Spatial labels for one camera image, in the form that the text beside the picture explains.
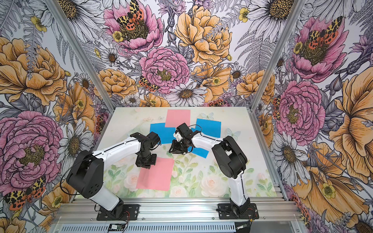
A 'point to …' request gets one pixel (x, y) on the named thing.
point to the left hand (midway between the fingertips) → (147, 170)
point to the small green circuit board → (116, 227)
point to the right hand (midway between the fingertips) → (171, 154)
